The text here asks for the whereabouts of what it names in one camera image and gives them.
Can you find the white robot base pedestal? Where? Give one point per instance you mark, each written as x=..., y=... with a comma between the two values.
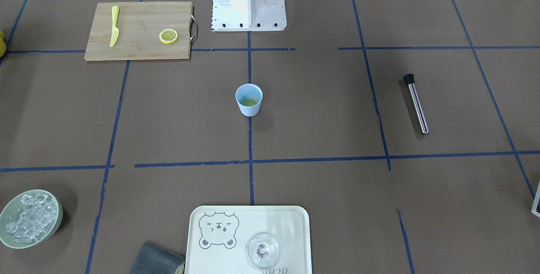
x=248, y=15

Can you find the cream bear serving tray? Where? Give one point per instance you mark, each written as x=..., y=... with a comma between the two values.
x=218, y=235

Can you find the green bowl of ice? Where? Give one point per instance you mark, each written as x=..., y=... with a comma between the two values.
x=30, y=219

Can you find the green lemon slice in cup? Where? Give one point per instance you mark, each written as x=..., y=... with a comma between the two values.
x=249, y=102

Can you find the clear wine glass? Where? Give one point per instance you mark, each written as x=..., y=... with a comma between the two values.
x=263, y=251

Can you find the steel muddler black tip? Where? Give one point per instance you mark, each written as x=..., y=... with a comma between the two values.
x=415, y=98

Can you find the yellow lemon half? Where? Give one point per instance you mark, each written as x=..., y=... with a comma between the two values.
x=168, y=36

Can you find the light blue plastic cup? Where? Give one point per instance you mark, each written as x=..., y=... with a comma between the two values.
x=249, y=91

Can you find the grey folded cloth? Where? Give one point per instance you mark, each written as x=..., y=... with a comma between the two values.
x=155, y=260

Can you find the whole yellow lemon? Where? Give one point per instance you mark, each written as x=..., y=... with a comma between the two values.
x=3, y=46

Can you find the yellow plastic knife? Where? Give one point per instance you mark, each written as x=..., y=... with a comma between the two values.
x=114, y=27

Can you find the bamboo cutting board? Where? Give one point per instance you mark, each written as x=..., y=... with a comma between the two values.
x=140, y=24

